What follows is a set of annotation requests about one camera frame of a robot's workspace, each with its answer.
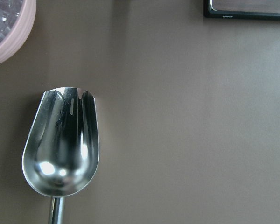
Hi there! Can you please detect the pink bowl with ice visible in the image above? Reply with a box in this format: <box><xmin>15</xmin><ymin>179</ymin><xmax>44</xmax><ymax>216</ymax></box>
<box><xmin>0</xmin><ymin>0</ymin><xmax>37</xmax><ymax>64</ymax></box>

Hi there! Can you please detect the steel ice scoop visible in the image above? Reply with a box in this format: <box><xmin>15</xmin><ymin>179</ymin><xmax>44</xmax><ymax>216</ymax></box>
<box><xmin>21</xmin><ymin>87</ymin><xmax>99</xmax><ymax>224</ymax></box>

